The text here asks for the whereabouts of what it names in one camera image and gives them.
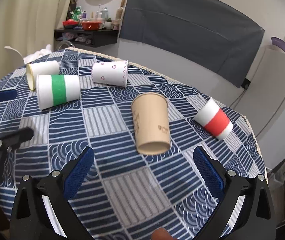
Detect brown paper cup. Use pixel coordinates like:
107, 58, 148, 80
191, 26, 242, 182
131, 92, 171, 155

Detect white cup green band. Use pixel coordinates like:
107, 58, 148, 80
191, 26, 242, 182
36, 75, 81, 111

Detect white cup yellow rim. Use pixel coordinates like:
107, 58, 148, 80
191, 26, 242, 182
26, 61, 59, 91

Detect white cup red band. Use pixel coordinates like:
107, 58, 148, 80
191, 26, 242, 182
194, 98, 233, 140

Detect white cup pink hearts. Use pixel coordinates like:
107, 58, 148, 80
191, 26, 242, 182
91, 61, 128, 88

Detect person right hand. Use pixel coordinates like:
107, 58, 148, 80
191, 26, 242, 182
151, 228, 177, 240

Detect white chair back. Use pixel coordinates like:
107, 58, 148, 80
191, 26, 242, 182
4, 46, 25, 67

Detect blue white patterned tablecloth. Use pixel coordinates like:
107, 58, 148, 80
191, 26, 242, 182
0, 50, 265, 239

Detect cream curtain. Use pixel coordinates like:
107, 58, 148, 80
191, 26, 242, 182
0, 0, 70, 78

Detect white refrigerator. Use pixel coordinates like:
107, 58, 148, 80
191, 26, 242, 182
234, 48, 285, 169

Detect red flat bowl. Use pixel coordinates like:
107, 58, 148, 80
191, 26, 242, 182
62, 19, 79, 29

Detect green snack bag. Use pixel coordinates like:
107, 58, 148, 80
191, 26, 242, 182
71, 7, 82, 21

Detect red colander bowl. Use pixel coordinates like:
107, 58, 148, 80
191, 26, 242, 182
81, 21, 102, 31

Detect purple basin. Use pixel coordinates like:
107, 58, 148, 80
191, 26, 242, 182
271, 37, 285, 52

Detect black wall shelf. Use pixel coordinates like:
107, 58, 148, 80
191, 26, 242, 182
54, 29, 119, 48

